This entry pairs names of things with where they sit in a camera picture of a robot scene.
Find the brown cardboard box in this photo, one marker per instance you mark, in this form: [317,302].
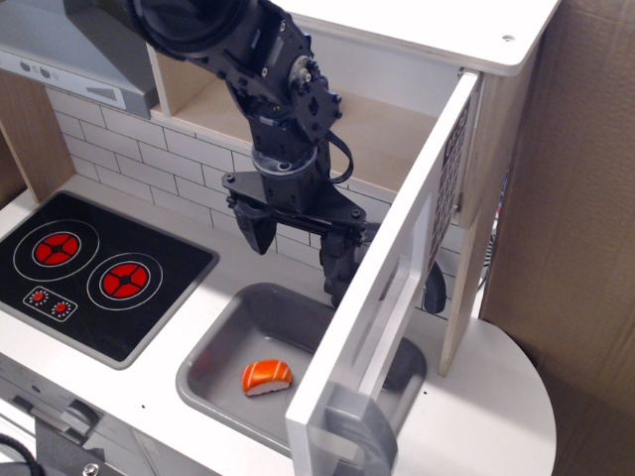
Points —
[562,277]

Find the grey range hood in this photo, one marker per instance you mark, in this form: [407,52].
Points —
[87,48]

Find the dark grey toy faucet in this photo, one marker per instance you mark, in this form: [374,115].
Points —
[434,293]

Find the white wooden microwave cabinet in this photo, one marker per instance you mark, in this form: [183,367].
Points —
[397,64]

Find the orange salmon sushi toy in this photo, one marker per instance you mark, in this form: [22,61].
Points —
[266,376]

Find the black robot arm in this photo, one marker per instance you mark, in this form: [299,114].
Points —
[270,70]

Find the grey metal bracket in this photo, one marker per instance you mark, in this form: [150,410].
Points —
[68,432]

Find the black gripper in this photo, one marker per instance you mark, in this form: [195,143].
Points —
[300,195]

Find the white toy microwave door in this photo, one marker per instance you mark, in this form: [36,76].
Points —
[359,345]

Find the black toy stove top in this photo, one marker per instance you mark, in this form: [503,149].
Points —
[96,280]

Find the grey toy sink basin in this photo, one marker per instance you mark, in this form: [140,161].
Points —
[265,321]

